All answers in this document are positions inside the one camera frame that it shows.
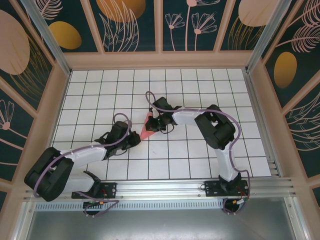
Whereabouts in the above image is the grey metal sheet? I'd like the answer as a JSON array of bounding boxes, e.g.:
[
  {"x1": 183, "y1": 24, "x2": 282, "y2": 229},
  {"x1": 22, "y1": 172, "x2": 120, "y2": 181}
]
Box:
[{"x1": 24, "y1": 209, "x2": 305, "y2": 240}]

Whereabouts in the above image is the slotted grey cable duct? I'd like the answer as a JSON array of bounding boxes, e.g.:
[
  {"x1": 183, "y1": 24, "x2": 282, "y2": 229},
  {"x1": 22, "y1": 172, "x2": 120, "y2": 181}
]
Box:
[{"x1": 34, "y1": 201, "x2": 226, "y2": 211}]

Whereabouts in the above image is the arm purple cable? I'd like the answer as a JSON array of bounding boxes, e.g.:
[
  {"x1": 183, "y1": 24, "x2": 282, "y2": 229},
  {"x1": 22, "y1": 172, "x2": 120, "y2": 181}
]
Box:
[
  {"x1": 32, "y1": 112, "x2": 121, "y2": 218},
  {"x1": 145, "y1": 91, "x2": 251, "y2": 216}
]

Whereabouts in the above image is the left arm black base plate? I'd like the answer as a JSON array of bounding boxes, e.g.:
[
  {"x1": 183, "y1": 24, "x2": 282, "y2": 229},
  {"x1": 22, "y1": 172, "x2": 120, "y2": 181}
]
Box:
[{"x1": 71, "y1": 181, "x2": 118, "y2": 200}]

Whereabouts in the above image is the long aluminium base rail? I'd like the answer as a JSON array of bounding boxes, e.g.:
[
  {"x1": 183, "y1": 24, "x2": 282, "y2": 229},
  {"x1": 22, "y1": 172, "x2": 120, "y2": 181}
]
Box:
[{"x1": 23, "y1": 176, "x2": 298, "y2": 201}]

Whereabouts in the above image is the pink square paper sheet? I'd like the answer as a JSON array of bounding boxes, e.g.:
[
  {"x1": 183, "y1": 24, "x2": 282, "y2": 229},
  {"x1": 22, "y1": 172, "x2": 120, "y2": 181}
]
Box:
[{"x1": 139, "y1": 111, "x2": 158, "y2": 140}]

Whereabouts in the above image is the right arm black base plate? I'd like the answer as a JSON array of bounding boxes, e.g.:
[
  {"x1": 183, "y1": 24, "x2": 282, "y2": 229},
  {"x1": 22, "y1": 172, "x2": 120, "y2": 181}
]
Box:
[{"x1": 204, "y1": 180, "x2": 251, "y2": 198}]

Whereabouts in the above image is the aluminium table edge rail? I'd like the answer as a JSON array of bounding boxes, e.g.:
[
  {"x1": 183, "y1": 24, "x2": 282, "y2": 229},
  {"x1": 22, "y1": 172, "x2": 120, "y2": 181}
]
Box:
[{"x1": 243, "y1": 69, "x2": 286, "y2": 179}]

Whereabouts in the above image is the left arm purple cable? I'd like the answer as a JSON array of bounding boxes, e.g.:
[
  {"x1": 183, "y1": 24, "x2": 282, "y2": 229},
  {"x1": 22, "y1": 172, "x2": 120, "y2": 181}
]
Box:
[{"x1": 32, "y1": 112, "x2": 121, "y2": 218}]

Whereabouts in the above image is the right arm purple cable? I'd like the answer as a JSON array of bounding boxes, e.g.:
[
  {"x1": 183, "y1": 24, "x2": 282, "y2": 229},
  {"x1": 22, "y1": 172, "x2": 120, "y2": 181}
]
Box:
[{"x1": 145, "y1": 91, "x2": 251, "y2": 216}]

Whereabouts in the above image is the aluminium corner post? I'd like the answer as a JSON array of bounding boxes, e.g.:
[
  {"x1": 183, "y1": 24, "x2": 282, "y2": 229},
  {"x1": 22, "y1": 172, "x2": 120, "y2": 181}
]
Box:
[
  {"x1": 20, "y1": 0, "x2": 73, "y2": 76},
  {"x1": 244, "y1": 0, "x2": 294, "y2": 74}
]

